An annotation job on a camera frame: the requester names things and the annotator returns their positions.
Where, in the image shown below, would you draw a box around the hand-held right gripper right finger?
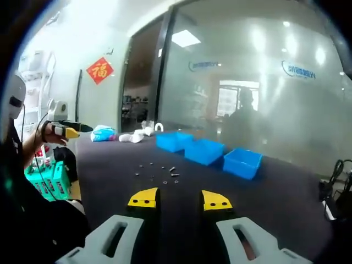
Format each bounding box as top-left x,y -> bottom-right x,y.
199,189 -> 314,264

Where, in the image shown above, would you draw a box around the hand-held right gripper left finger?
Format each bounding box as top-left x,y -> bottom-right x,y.
54,187 -> 162,264

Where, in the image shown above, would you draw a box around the blue plastic bin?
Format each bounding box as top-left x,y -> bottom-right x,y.
156,131 -> 195,153
184,138 -> 226,166
223,147 -> 263,181

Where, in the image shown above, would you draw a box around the screws nuts and washers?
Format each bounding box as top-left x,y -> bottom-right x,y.
134,162 -> 181,184

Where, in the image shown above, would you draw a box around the person's left hand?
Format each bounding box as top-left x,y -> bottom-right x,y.
45,122 -> 69,146

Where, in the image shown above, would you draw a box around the blue and white tissue pack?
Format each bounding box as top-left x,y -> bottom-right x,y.
90,125 -> 118,143

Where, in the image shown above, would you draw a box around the black bag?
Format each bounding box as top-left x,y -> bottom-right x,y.
53,146 -> 78,183

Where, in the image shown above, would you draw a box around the white shelf rack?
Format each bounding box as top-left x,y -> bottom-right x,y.
18,51 -> 56,124

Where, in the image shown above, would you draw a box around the green plastic crate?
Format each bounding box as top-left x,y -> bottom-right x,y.
24,161 -> 73,202

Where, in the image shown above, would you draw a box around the white chest-worn device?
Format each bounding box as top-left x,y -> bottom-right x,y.
2,75 -> 27,127

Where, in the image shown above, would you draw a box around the white rounded object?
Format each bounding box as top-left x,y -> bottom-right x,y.
118,133 -> 144,144
134,126 -> 153,137

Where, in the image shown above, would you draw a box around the operator with white headset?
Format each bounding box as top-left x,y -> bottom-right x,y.
0,118 -> 93,264

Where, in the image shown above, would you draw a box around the square ceiling light panel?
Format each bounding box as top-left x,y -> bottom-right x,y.
172,29 -> 201,46

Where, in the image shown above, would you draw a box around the black wall strip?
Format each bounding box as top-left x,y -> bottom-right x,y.
76,69 -> 83,122

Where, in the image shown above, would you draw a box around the black wrist strap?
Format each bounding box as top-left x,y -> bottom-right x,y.
41,120 -> 52,144

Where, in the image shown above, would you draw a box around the black chest device cable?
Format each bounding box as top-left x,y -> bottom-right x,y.
19,103 -> 27,146

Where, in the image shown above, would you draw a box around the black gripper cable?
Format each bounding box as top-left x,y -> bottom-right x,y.
32,112 -> 57,201

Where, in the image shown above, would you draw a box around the red diamond wall decoration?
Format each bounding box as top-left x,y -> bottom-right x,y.
86,57 -> 115,85

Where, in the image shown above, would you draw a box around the dark door frame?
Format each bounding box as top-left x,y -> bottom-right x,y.
155,7 -> 178,126

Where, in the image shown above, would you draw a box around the black cable bundle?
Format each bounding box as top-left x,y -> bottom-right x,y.
328,158 -> 352,193

